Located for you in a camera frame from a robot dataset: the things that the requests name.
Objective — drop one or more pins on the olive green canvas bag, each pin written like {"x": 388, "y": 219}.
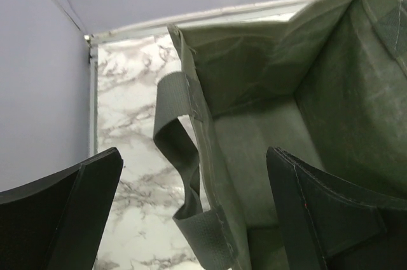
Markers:
{"x": 327, "y": 86}

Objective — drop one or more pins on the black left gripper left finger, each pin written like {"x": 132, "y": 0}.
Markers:
{"x": 57, "y": 222}

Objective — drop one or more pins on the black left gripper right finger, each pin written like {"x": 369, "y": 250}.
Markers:
{"x": 329, "y": 223}

